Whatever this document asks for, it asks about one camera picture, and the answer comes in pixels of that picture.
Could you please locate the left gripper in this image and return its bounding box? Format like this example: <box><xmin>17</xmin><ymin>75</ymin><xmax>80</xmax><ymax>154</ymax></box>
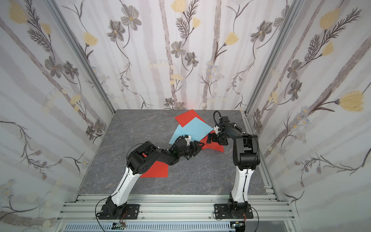
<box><xmin>178</xmin><ymin>141</ymin><xmax>205</xmax><ymax>159</ymax></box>

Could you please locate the red paper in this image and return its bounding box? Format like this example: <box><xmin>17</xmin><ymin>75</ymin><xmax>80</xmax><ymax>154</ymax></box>
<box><xmin>141</xmin><ymin>161</ymin><xmax>169</xmax><ymax>178</ymax></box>
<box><xmin>200</xmin><ymin>136</ymin><xmax>224</xmax><ymax>152</ymax></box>
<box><xmin>175</xmin><ymin>109</ymin><xmax>205</xmax><ymax>127</ymax></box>

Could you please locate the light blue paper top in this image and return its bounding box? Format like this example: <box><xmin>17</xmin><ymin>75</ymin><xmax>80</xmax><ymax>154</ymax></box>
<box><xmin>181</xmin><ymin>118</ymin><xmax>213</xmax><ymax>141</ymax></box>

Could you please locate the light blue paper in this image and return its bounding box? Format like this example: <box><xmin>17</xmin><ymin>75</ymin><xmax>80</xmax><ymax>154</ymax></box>
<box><xmin>169</xmin><ymin>125</ymin><xmax>186</xmax><ymax>145</ymax></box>
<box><xmin>181</xmin><ymin>118</ymin><xmax>213</xmax><ymax>141</ymax></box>

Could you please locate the red paper back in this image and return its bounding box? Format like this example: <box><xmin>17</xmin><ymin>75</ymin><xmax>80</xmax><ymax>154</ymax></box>
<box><xmin>175</xmin><ymin>109</ymin><xmax>205</xmax><ymax>127</ymax></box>

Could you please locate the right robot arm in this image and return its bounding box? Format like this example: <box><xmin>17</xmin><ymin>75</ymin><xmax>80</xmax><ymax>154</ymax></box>
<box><xmin>207</xmin><ymin>110</ymin><xmax>260</xmax><ymax>219</ymax></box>

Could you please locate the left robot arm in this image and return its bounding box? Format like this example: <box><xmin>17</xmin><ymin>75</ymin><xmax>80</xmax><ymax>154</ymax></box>
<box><xmin>96</xmin><ymin>135</ymin><xmax>205</xmax><ymax>219</ymax></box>

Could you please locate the right circuit board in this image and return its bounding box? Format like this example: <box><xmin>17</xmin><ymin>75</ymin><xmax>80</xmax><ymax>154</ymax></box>
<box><xmin>230</xmin><ymin>221</ymin><xmax>245</xmax><ymax>232</ymax></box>

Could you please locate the circuit board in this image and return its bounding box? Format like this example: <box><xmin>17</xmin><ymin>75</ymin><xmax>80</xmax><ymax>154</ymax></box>
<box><xmin>230</xmin><ymin>221</ymin><xmax>245</xmax><ymax>232</ymax></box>
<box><xmin>111</xmin><ymin>222</ymin><xmax>127</xmax><ymax>230</ymax></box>

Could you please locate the left circuit board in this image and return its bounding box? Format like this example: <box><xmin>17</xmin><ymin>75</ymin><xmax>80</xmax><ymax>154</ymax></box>
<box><xmin>111</xmin><ymin>222</ymin><xmax>127</xmax><ymax>230</ymax></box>

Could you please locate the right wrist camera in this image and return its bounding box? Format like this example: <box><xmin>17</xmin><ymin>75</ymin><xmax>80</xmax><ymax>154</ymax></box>
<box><xmin>214</xmin><ymin>125</ymin><xmax>220</xmax><ymax>134</ymax></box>

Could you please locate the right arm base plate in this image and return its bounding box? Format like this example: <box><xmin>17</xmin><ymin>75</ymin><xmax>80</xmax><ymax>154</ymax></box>
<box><xmin>214</xmin><ymin>203</ymin><xmax>254</xmax><ymax>219</ymax></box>

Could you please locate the aluminium front rail frame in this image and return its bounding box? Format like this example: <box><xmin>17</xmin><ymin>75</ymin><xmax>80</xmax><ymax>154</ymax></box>
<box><xmin>57</xmin><ymin>194</ymin><xmax>299</xmax><ymax>232</ymax></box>

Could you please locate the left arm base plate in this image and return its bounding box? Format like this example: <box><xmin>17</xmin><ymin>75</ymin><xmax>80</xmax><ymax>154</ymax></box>
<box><xmin>98</xmin><ymin>204</ymin><xmax>140</xmax><ymax>220</ymax></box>

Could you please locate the right corner aluminium post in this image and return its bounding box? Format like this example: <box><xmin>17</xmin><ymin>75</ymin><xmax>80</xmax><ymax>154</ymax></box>
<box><xmin>245</xmin><ymin>0</ymin><xmax>302</xmax><ymax>115</ymax></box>

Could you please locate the corner aluminium post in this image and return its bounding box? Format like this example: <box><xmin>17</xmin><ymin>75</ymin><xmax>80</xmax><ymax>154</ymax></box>
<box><xmin>245</xmin><ymin>0</ymin><xmax>302</xmax><ymax>115</ymax></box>
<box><xmin>43</xmin><ymin>1</ymin><xmax>116</xmax><ymax>115</ymax></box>

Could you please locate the left corner aluminium post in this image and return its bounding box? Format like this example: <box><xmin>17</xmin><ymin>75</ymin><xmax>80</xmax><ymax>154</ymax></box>
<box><xmin>43</xmin><ymin>1</ymin><xmax>116</xmax><ymax>115</ymax></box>

